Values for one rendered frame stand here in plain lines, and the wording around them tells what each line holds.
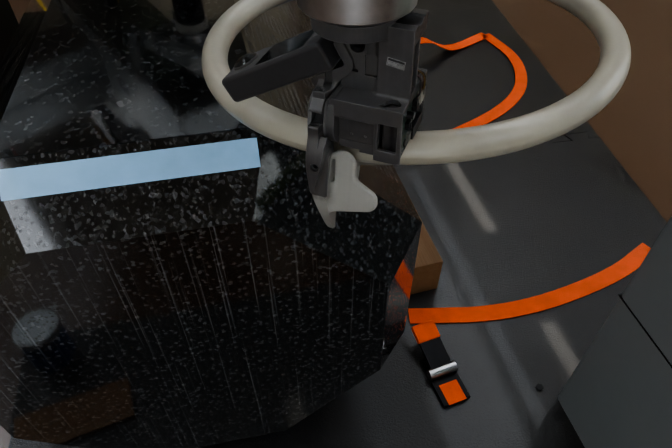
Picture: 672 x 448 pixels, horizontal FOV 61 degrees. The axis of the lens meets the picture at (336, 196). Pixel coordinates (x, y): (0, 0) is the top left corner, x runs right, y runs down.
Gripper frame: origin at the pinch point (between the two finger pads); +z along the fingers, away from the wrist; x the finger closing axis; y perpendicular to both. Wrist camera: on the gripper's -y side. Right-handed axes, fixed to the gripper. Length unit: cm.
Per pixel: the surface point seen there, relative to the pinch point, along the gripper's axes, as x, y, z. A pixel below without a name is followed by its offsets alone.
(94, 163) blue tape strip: 0.2, -32.3, 5.3
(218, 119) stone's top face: 12.0, -21.4, 3.8
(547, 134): 6.4, 17.9, -7.8
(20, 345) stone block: -14, -44, 31
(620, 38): 24.7, 23.0, -9.2
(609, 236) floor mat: 97, 46, 84
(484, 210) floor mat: 93, 10, 83
